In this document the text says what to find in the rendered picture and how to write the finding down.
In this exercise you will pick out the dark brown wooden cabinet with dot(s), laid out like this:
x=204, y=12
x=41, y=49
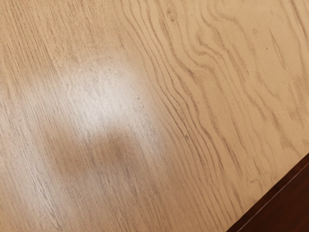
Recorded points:
x=290, y=209

